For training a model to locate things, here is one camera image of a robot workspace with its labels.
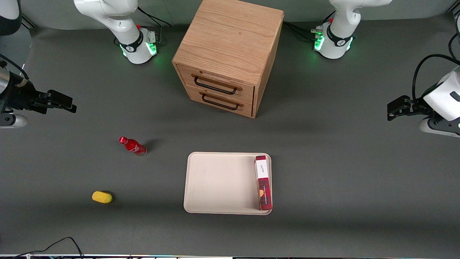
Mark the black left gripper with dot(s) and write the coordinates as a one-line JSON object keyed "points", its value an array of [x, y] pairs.
{"points": [[414, 107]]}

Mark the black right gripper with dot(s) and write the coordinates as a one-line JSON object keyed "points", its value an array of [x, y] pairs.
{"points": [[21, 96]]}

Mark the red coke bottle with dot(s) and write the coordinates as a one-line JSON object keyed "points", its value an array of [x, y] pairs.
{"points": [[134, 146]]}

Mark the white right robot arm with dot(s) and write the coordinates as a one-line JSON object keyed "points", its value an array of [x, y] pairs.
{"points": [[133, 40]]}

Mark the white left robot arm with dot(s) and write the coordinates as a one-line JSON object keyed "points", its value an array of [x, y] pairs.
{"points": [[337, 40]]}

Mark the beige rectangular tray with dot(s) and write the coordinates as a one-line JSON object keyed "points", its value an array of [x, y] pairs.
{"points": [[219, 183]]}

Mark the yellow oval sponge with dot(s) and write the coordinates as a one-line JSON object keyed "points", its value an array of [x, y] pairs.
{"points": [[102, 197]]}

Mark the wooden drawer front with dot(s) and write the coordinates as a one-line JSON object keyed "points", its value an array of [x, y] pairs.
{"points": [[246, 109], [248, 94]]}

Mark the red tartan shortbread box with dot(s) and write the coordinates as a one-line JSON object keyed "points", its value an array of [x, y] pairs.
{"points": [[263, 181]]}

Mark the wooden drawer cabinet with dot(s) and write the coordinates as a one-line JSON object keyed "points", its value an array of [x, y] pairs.
{"points": [[230, 39]]}

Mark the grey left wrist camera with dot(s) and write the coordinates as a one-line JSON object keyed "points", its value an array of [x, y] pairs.
{"points": [[440, 126]]}

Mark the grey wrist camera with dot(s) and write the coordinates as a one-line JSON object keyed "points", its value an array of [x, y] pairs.
{"points": [[12, 120], [440, 126]]}

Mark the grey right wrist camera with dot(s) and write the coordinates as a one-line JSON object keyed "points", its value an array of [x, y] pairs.
{"points": [[12, 120]]}

